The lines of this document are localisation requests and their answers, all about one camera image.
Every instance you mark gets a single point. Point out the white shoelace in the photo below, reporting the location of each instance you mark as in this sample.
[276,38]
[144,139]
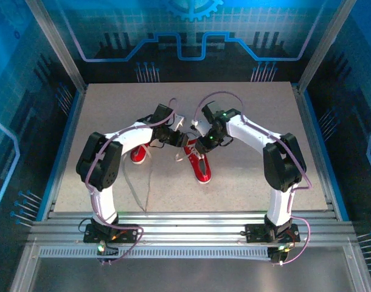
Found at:
[181,158]
[147,151]

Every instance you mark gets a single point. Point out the red canvas sneaker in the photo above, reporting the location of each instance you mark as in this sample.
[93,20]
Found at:
[138,155]
[203,173]

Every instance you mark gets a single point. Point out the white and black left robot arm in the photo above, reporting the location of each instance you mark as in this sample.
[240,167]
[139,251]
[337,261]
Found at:
[100,170]

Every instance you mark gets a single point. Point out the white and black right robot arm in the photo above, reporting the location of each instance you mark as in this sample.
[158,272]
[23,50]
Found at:
[282,164]

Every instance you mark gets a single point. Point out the blue table edge strip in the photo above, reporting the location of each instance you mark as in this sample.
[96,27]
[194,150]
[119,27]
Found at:
[69,121]

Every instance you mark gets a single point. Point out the small black electronics box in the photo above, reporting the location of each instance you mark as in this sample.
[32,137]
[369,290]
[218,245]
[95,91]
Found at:
[109,251]
[276,255]

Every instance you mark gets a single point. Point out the grey metal panel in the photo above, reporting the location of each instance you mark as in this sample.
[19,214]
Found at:
[188,276]

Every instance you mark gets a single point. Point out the aluminium table side rail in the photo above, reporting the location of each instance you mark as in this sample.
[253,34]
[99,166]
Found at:
[306,121]
[75,121]

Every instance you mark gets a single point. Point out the aluminium mounting rail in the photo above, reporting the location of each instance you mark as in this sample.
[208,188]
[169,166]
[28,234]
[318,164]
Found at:
[188,228]

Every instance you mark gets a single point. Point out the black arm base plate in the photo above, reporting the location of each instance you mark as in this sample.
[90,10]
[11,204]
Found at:
[91,238]
[254,235]

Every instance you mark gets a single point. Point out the aluminium frame post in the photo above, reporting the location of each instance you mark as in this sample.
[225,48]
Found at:
[57,45]
[323,45]

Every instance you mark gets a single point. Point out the aluminium lower frame rail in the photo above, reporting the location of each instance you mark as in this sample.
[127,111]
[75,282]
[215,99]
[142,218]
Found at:
[360,270]
[24,270]

